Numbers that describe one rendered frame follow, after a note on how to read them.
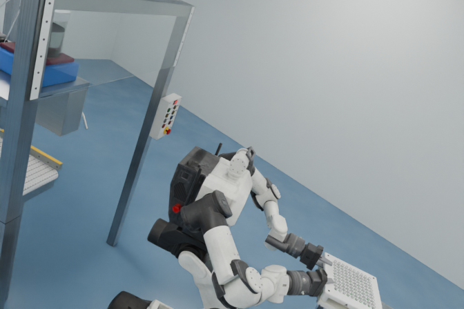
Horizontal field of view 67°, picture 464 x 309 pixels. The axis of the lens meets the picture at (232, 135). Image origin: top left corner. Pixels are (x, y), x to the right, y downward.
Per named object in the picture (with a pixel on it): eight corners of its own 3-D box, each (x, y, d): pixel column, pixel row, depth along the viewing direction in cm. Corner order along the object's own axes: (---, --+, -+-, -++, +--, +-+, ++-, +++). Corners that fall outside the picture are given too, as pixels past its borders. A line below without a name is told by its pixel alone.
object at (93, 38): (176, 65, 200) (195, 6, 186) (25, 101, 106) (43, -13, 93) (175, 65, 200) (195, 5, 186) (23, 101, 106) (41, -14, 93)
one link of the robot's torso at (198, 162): (146, 232, 139) (174, 160, 125) (179, 193, 170) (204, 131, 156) (213, 267, 136) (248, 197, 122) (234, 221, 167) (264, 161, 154)
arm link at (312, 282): (320, 262, 138) (295, 261, 134) (333, 282, 130) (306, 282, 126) (306, 284, 143) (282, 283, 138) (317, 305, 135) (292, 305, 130)
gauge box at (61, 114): (79, 130, 151) (88, 88, 144) (60, 136, 142) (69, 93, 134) (38, 107, 155) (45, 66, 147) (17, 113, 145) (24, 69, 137)
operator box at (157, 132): (170, 132, 226) (182, 96, 216) (157, 140, 211) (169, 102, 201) (161, 128, 227) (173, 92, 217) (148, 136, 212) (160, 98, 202)
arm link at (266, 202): (266, 230, 166) (262, 205, 184) (285, 221, 164) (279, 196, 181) (255, 215, 162) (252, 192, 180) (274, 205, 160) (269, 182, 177)
